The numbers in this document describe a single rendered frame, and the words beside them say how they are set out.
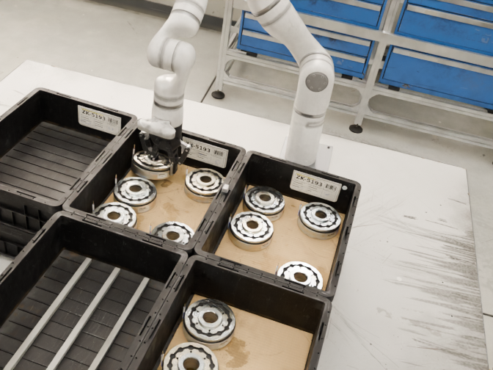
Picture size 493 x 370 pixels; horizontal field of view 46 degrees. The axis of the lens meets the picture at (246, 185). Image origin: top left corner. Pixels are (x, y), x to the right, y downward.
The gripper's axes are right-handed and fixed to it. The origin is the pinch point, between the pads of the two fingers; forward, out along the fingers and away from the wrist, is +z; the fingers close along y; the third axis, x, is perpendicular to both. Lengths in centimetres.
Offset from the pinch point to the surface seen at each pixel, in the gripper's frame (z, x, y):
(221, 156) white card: -2.3, -8.2, -12.5
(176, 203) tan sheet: 4.2, 7.3, -7.0
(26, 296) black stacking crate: 4.1, 46.5, 8.6
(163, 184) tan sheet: 4.3, 2.2, -1.1
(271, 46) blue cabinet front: 51, -181, 16
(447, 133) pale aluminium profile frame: 75, -189, -90
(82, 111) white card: -2.6, -7.3, 27.2
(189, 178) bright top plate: 1.4, 0.1, -7.2
